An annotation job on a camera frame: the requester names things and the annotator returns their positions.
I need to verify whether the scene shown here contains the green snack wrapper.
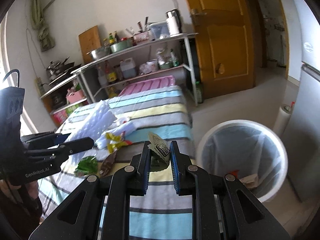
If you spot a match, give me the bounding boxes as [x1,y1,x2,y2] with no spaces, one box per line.
[74,155,98,177]

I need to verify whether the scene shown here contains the dark brown coffee wrapper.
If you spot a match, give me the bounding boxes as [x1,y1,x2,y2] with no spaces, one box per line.
[99,152,117,178]

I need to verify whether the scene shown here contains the white foam wrap sheet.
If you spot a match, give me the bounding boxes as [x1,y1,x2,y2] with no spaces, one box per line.
[60,101,137,150]

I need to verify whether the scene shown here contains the yellow snack wrapper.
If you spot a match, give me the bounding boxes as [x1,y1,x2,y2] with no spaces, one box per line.
[106,132,132,154]

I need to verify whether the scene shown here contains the white printed snack packet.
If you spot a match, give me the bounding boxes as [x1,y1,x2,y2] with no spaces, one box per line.
[148,132,170,165]

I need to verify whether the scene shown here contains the red plastic wrapper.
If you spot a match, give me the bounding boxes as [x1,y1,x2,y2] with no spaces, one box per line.
[229,170,239,178]

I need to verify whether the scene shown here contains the white round trash bin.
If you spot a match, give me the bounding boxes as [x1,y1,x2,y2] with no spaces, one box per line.
[196,120,288,203]

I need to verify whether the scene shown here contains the metal kitchen shelf rack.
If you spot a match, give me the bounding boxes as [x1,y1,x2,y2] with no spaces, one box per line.
[39,32,200,107]

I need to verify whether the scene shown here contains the person's left hand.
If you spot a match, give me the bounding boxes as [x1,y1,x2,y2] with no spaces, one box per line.
[1,180,39,203]

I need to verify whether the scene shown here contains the pink plastic basket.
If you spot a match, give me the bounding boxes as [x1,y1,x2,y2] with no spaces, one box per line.
[66,89,85,103]

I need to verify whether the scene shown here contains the striped table cloth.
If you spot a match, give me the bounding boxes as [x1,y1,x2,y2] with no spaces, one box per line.
[39,86,195,239]

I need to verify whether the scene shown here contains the black pots on stove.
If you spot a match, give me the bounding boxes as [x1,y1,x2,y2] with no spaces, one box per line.
[46,58,74,81]

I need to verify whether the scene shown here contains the soy sauce bottle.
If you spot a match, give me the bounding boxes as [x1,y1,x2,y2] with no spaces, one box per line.
[105,61,118,84]

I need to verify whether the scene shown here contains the silver refrigerator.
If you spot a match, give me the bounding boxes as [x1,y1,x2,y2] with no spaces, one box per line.
[282,0,319,202]

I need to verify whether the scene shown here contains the steel mixing bowl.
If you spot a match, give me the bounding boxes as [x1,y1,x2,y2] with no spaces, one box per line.
[87,46,111,60]

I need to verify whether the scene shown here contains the green hanging cloth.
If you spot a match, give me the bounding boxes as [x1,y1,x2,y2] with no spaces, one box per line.
[30,0,55,52]

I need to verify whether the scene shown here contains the white oil jug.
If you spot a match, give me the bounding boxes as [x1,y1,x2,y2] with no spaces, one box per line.
[120,57,137,79]

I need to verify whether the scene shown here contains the white paper towel roll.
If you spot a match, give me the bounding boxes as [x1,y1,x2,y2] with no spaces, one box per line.
[272,101,295,137]

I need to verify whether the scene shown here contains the wooden cutting board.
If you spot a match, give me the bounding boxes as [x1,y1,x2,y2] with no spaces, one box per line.
[78,25,101,64]

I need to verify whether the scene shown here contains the green enamel basin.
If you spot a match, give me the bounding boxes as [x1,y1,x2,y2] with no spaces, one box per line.
[110,39,133,53]

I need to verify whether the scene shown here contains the green bottle on floor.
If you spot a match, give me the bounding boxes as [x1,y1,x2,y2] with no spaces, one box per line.
[196,81,203,103]

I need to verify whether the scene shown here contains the pink storage box lid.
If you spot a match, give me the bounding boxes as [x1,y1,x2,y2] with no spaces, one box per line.
[119,75,176,96]

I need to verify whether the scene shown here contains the pink utensil basket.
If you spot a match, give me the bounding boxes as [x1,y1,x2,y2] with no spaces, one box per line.
[133,31,150,45]

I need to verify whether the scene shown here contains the clear plastic storage box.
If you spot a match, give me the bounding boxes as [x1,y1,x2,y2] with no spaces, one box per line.
[150,21,170,40]

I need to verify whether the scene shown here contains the white electric kettle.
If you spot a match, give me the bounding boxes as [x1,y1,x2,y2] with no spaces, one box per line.
[166,9,182,36]

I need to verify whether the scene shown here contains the wooden door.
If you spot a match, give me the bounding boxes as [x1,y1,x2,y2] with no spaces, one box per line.
[187,0,255,99]

